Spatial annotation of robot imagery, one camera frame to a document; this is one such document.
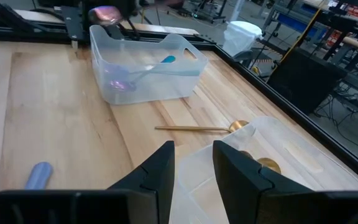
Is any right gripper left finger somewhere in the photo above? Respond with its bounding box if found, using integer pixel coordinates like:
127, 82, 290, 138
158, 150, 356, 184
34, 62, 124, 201
0, 140, 175, 224

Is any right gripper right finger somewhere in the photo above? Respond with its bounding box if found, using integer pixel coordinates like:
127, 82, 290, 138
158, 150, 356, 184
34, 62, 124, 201
213, 139, 358, 224

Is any silver spoon lavender handle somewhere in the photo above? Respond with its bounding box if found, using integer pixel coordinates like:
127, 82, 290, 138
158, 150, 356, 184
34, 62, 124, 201
24, 161, 54, 190

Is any iridescent spoon teal handle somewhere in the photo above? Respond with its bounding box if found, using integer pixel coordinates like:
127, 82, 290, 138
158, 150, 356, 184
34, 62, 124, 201
106, 55, 177, 93
88, 5, 124, 27

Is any clear plastic bin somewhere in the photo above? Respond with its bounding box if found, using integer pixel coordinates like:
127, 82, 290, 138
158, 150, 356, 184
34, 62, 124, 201
168, 116, 358, 224
89, 24, 209, 106

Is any black equipment box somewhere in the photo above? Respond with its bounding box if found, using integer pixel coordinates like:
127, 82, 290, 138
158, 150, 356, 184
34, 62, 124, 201
267, 48, 347, 115

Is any white plastic bag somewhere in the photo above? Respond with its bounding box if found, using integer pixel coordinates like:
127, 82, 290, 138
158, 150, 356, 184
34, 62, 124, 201
222, 21, 264, 58

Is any blue crate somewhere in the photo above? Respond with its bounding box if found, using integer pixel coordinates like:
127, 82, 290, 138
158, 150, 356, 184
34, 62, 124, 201
277, 11, 328, 34

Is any storage shelf with boxes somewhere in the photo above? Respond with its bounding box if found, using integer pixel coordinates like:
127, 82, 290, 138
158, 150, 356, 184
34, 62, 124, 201
328, 0, 358, 41

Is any yellow cable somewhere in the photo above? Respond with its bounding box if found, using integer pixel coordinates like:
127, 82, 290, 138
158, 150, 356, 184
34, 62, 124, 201
280, 0, 326, 63

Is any black aluminium rig frame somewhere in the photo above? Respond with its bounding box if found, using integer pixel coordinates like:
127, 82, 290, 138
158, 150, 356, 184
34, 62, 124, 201
0, 0, 358, 189

